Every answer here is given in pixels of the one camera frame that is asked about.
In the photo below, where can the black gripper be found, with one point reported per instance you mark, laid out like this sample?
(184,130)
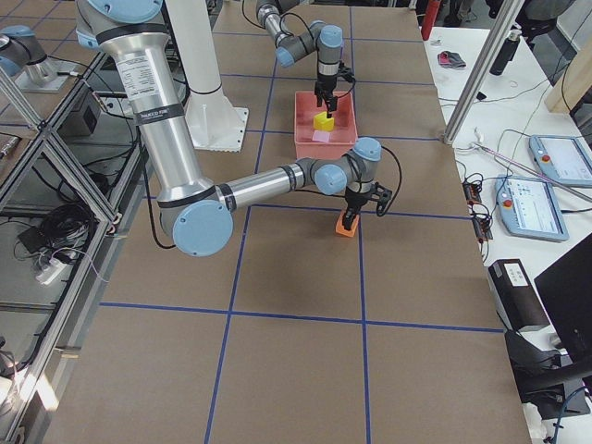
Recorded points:
(355,202)
(323,87)

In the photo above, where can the orange foam block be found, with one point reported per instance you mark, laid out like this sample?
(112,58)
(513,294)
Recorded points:
(344,232)

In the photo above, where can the yellow foam block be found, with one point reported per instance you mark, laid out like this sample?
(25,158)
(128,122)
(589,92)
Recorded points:
(323,122)

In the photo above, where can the light purple foam block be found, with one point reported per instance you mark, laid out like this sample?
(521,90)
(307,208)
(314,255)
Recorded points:
(321,136)

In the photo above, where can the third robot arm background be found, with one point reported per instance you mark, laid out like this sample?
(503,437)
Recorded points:
(24,59)

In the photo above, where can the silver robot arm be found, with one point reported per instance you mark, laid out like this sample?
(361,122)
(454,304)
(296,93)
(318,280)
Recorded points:
(319,38)
(166,60)

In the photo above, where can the pink plastic bin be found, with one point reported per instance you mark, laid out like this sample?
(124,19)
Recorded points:
(343,136)

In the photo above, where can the small circuit board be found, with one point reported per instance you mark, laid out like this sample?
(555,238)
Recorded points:
(472,192)

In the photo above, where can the red grey cloth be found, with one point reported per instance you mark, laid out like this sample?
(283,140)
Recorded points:
(452,60)

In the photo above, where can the red fire extinguisher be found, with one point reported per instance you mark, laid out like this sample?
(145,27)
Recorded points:
(431,14)

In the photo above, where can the near teach pendant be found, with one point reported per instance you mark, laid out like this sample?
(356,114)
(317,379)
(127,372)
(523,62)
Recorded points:
(529,209)

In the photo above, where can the teach pendant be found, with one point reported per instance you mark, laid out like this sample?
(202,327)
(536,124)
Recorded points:
(529,209)
(562,158)

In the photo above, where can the black water bottle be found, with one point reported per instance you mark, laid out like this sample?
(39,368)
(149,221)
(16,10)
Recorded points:
(506,52)

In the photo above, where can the black box with label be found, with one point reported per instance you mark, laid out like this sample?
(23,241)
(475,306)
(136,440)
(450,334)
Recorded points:
(516,299)

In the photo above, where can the far teach pendant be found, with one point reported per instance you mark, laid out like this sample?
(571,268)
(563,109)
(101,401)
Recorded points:
(562,158)

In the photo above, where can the black monitor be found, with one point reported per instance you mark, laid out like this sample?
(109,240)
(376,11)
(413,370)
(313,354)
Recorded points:
(565,290)

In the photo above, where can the black electronics box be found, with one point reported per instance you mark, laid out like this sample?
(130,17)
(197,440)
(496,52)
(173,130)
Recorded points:
(82,119)

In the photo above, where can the white power strip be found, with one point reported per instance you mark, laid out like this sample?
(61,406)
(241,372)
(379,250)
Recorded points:
(50,271)

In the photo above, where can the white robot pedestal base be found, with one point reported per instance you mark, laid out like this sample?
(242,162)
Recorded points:
(214,123)

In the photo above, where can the aluminium frame post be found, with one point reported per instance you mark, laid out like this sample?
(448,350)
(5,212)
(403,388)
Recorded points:
(490,49)

